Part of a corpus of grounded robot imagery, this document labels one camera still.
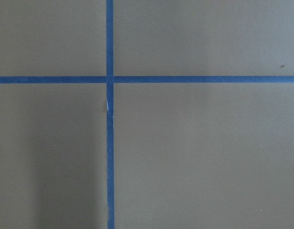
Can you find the blue tape line crosswise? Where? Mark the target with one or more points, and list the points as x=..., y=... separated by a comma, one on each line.
x=147, y=79

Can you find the blue tape line lengthwise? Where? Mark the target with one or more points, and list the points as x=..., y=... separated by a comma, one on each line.
x=110, y=112

